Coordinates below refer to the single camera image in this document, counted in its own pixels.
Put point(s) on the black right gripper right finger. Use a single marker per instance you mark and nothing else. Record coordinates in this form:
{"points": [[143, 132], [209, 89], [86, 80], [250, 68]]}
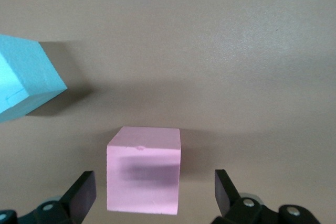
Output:
{"points": [[228, 197]]}

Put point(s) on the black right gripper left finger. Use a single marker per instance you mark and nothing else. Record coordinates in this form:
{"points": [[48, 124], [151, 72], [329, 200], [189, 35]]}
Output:
{"points": [[78, 197]]}

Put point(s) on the pink foam block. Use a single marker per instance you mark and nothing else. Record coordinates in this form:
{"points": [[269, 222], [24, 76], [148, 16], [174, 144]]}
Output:
{"points": [[144, 176]]}

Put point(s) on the blue foam block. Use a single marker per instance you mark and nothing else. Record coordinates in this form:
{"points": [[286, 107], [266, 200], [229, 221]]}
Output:
{"points": [[23, 82]]}

